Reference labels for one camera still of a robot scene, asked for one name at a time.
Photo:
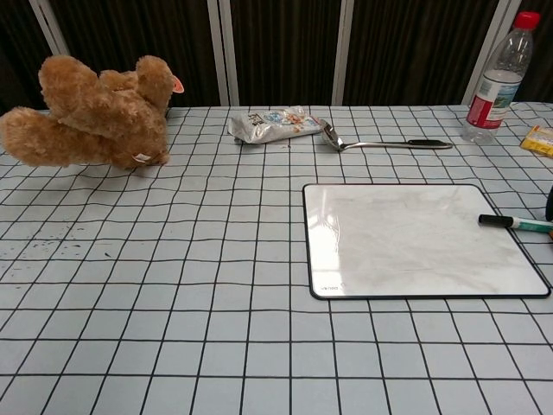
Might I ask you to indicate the white black checked tablecloth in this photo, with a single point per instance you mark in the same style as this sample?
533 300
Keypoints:
194 302

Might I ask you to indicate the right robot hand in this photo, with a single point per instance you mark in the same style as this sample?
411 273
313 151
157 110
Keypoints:
551 201

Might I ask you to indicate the white screen frame post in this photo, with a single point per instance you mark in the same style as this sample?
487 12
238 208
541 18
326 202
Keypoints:
47 26
343 52
486 52
224 52

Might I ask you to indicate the brown plush teddy bear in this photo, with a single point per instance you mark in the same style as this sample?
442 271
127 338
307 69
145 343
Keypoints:
99 121

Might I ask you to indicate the silver snack packet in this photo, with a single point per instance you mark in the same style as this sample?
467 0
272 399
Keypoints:
270 125

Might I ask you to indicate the yellow snack packet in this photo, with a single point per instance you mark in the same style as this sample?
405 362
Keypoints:
541 142

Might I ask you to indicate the marker pen with black cap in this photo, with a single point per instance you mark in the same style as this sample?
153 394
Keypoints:
518 223

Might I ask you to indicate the white drawing board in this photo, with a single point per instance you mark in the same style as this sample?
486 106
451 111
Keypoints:
415 242

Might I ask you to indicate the clear bottle red cap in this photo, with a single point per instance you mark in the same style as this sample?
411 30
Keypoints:
497 95

